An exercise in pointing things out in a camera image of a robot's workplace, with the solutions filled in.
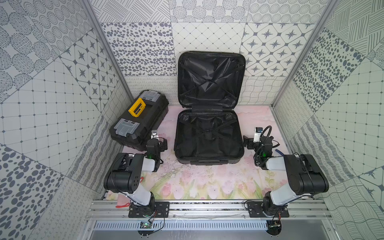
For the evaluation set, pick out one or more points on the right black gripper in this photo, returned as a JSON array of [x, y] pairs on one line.
[[250, 140]]

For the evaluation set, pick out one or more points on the black toolbox yellow handle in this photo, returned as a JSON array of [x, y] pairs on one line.
[[134, 127]]

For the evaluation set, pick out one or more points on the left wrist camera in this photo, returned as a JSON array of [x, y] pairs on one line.
[[154, 134]]

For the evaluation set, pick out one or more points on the black hard-shell suitcase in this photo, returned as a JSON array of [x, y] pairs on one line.
[[208, 130]]

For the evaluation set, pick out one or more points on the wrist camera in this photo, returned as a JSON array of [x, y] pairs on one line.
[[154, 134], [257, 134]]

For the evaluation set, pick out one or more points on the aluminium mounting rail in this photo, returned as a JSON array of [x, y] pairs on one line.
[[306, 209]]

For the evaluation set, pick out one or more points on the floral pink table mat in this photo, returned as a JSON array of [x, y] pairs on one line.
[[176, 181]]

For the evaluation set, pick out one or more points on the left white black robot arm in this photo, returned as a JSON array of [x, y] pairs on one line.
[[124, 178]]

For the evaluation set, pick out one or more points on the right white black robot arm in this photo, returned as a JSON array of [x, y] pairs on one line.
[[305, 177]]

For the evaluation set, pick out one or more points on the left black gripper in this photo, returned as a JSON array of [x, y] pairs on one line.
[[153, 142]]

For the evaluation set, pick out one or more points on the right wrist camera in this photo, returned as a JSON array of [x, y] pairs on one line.
[[257, 134]]

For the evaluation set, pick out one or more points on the red white work glove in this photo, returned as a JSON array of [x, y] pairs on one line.
[[123, 206]]

